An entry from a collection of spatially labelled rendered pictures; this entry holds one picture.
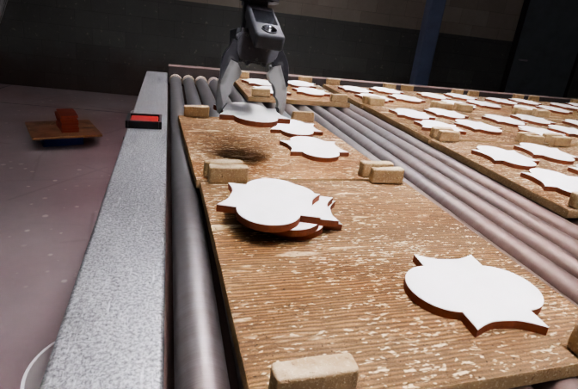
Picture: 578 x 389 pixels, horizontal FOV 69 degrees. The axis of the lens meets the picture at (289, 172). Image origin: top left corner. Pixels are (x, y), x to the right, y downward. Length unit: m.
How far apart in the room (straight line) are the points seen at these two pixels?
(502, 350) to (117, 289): 0.35
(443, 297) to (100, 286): 0.33
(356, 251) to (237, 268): 0.14
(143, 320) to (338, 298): 0.18
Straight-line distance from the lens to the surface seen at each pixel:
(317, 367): 0.31
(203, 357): 0.37
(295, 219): 0.48
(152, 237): 0.53
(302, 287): 0.42
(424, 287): 0.45
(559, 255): 0.70
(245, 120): 0.69
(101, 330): 0.41
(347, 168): 0.78
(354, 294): 0.43
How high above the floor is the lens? 1.18
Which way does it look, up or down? 20 degrees down
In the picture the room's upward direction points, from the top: 7 degrees clockwise
